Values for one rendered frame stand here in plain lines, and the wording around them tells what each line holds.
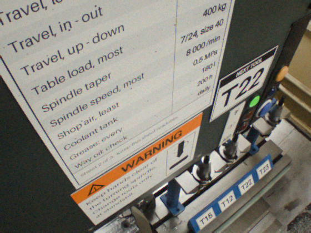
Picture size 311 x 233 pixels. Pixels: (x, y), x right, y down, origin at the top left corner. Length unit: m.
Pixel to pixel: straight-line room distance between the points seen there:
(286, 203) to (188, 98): 1.19
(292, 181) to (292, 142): 0.20
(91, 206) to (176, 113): 0.13
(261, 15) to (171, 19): 0.11
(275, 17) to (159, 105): 0.15
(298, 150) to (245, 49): 1.20
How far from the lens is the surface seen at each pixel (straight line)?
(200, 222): 1.03
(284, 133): 1.45
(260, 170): 1.16
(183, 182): 0.77
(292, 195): 1.40
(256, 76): 0.33
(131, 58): 0.16
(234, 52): 0.25
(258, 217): 1.31
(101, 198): 0.29
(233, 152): 0.80
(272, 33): 0.30
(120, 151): 0.23
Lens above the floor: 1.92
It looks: 54 degrees down
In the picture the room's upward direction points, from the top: 1 degrees counter-clockwise
